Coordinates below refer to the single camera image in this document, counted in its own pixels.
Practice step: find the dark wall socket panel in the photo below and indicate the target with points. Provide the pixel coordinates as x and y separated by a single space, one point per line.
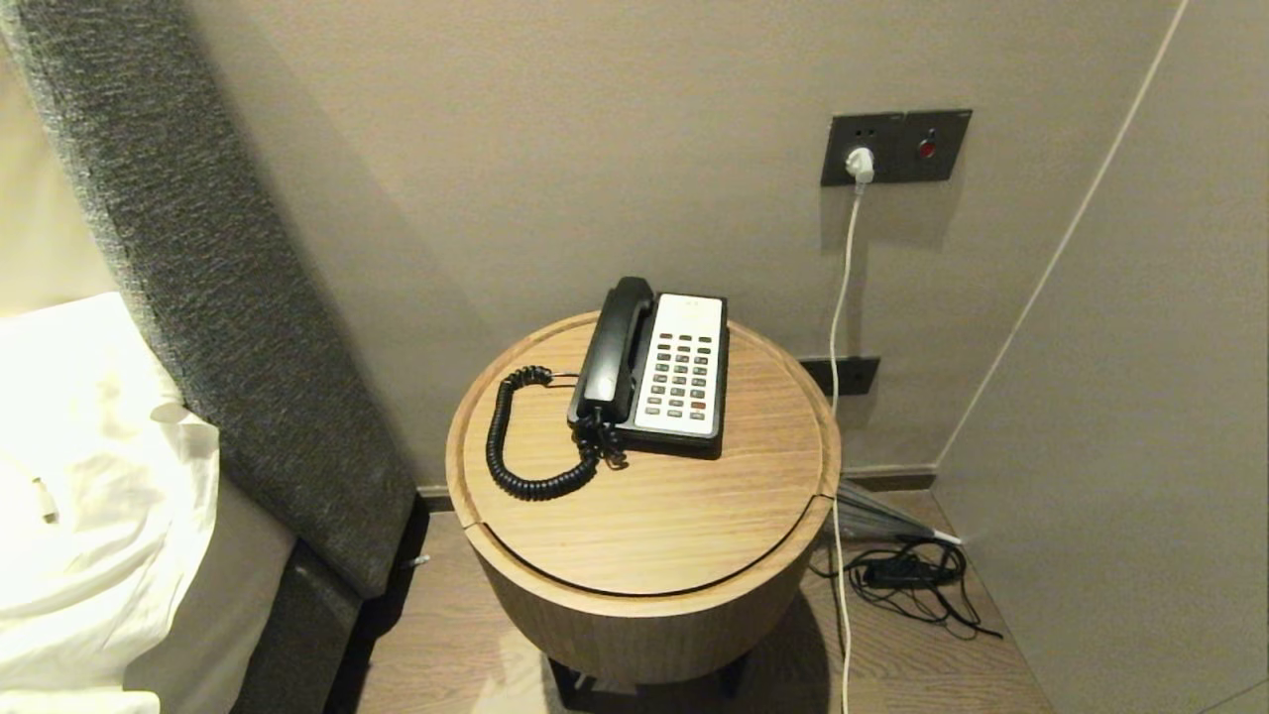
895 146

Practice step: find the black and white phone base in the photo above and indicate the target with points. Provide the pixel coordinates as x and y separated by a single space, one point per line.
682 367

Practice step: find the bed mattress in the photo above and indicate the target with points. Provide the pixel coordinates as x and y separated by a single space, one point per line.
213 605

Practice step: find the black phone handset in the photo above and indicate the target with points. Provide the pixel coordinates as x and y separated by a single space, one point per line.
615 342

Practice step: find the grey upholstered headboard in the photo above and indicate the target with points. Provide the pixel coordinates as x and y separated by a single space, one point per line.
218 288

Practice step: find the small dark wall socket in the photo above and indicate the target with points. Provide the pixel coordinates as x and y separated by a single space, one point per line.
843 375

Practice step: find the dark bed frame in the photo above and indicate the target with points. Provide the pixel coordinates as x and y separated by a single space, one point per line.
297 635

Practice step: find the white pillow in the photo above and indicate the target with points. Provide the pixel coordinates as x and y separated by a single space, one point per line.
89 476

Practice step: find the white power plug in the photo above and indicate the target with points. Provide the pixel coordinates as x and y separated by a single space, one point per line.
860 163

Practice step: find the round wooden side table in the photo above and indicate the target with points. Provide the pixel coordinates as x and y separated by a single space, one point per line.
644 516

